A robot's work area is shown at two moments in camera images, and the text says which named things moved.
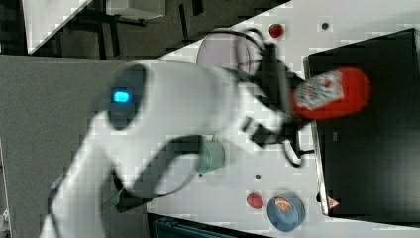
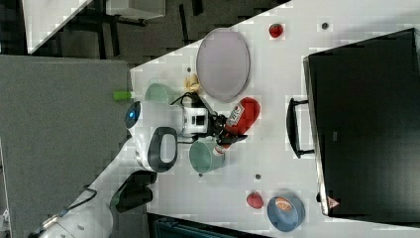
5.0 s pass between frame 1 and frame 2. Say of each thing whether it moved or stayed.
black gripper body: moved
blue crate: stayed
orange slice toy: stayed
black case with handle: stayed
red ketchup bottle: moved
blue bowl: stayed
